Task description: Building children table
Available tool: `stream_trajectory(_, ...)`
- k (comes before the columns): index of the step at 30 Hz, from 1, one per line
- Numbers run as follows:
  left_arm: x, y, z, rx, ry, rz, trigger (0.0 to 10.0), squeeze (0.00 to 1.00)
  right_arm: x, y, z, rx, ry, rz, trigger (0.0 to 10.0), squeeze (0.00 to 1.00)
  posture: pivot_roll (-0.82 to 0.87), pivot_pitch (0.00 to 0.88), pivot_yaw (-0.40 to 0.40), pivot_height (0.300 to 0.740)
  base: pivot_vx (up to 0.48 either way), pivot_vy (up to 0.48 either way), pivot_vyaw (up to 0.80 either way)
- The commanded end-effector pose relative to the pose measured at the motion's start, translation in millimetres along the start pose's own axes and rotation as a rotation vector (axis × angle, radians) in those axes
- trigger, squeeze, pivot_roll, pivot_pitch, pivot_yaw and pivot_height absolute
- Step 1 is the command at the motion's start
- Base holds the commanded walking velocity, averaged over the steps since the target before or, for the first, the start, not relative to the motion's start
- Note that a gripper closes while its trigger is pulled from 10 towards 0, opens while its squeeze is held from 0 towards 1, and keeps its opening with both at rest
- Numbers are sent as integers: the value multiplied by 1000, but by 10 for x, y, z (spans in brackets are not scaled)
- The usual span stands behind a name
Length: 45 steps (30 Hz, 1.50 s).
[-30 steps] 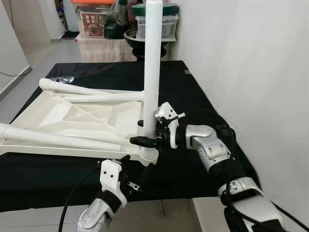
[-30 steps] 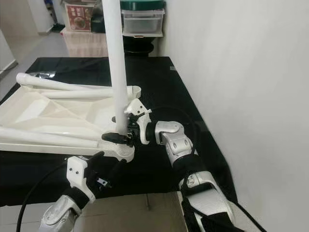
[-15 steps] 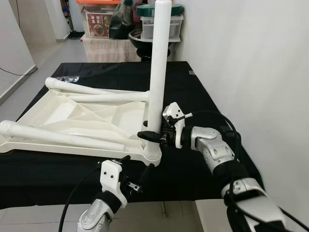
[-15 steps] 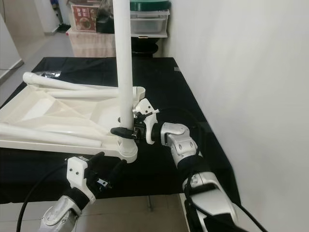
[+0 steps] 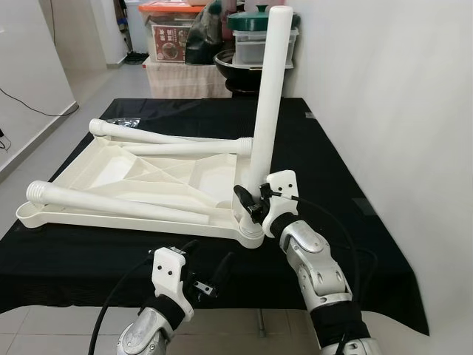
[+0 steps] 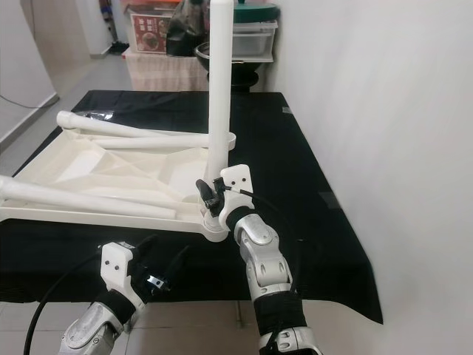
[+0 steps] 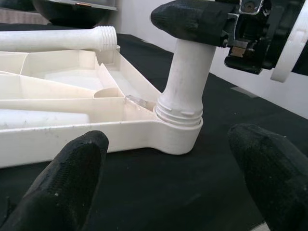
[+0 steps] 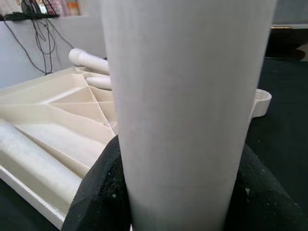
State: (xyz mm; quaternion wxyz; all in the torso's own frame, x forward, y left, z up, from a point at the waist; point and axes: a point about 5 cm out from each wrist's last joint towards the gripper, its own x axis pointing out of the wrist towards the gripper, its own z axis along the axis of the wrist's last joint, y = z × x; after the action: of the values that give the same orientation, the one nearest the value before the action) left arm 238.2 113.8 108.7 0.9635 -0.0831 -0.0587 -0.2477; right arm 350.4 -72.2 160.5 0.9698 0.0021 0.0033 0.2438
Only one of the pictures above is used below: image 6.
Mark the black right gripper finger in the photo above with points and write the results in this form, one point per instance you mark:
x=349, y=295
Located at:
x=207, y=194

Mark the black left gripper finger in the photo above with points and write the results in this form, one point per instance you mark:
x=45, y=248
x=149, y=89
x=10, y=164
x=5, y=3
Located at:
x=146, y=242
x=177, y=265

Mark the white plastic table leg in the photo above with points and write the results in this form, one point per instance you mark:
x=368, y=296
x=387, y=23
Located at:
x=77, y=120
x=81, y=198
x=220, y=89
x=162, y=140

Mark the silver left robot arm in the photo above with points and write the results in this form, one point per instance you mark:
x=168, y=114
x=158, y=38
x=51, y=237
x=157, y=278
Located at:
x=92, y=333

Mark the black tablecloth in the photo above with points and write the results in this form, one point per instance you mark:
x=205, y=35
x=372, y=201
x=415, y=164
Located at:
x=59, y=266

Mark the white plastic table top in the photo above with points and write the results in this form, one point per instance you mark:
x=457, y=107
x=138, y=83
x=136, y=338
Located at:
x=89, y=166

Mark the grey tape patch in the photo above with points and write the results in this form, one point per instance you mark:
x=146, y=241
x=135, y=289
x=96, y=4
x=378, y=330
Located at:
x=329, y=201

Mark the beige cloth covered stand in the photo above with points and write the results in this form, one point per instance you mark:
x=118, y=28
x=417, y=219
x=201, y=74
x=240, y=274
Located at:
x=162, y=74

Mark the black wok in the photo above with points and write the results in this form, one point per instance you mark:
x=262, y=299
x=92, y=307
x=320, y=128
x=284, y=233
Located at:
x=247, y=72

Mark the black bag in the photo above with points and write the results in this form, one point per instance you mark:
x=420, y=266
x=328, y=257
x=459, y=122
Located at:
x=188, y=37

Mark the clear plastic storage box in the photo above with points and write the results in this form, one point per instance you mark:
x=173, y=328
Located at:
x=255, y=41

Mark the orange lid storage box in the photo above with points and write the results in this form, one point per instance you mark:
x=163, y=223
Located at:
x=151, y=33

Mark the green round lid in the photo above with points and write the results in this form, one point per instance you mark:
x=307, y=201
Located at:
x=255, y=13

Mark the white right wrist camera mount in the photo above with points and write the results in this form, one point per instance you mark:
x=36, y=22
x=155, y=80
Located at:
x=240, y=177

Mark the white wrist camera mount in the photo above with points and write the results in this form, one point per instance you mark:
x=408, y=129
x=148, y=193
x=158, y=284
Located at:
x=118, y=270
x=240, y=177

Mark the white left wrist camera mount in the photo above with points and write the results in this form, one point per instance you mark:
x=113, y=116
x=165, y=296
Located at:
x=118, y=270

